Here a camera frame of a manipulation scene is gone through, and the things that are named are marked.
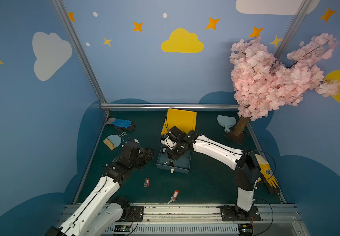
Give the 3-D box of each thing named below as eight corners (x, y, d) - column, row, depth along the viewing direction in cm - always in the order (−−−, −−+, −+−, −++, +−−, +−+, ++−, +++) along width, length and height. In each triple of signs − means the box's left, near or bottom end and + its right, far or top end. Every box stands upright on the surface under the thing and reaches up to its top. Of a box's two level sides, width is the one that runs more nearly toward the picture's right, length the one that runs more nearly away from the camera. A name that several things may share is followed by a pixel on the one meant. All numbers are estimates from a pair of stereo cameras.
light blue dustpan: (220, 132, 111) (221, 129, 109) (216, 117, 121) (217, 114, 119) (238, 132, 112) (239, 129, 109) (232, 117, 121) (233, 114, 119)
